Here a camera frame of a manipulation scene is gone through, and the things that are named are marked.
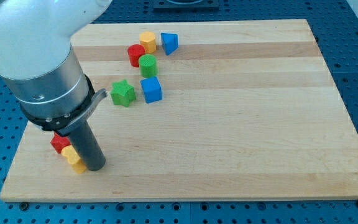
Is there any red cylinder block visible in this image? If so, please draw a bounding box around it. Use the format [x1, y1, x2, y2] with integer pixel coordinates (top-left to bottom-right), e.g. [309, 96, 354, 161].
[127, 44, 145, 67]

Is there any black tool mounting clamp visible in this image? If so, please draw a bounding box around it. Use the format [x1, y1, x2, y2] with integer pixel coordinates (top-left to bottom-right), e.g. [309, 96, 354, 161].
[21, 75, 107, 136]

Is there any green cylinder block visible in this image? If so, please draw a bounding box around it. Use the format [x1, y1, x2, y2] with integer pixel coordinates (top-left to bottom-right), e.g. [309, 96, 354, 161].
[139, 54, 158, 78]

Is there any red block near tool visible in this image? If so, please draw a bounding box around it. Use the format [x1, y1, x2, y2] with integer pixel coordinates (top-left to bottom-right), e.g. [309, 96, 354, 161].
[50, 133, 71, 154]

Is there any blue cube block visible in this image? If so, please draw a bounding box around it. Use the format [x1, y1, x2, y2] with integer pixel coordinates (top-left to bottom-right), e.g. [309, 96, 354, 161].
[140, 77, 162, 103]

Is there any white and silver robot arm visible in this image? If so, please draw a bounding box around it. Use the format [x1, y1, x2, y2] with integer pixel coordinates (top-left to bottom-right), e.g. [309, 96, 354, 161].
[0, 0, 112, 119]

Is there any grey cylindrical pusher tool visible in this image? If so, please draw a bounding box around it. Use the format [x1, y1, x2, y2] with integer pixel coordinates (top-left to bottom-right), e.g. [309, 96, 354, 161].
[68, 121, 106, 171]

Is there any yellow hexagon block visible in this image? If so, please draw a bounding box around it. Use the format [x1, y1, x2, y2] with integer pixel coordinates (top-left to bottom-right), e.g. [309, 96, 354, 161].
[139, 31, 157, 54]

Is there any light wooden board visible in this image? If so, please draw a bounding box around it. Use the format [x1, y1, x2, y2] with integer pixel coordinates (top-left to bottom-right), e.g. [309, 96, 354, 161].
[0, 19, 358, 203]

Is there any green star block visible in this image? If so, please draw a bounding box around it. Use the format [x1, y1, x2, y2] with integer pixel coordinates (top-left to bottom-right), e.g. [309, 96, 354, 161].
[110, 80, 136, 107]

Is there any blue triangle block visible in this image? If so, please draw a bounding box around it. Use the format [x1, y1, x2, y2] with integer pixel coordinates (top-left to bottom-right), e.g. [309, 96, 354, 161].
[160, 32, 178, 55]

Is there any yellow heart block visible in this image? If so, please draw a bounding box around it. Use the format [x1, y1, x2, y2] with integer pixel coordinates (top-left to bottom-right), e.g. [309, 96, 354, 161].
[62, 145, 87, 174]

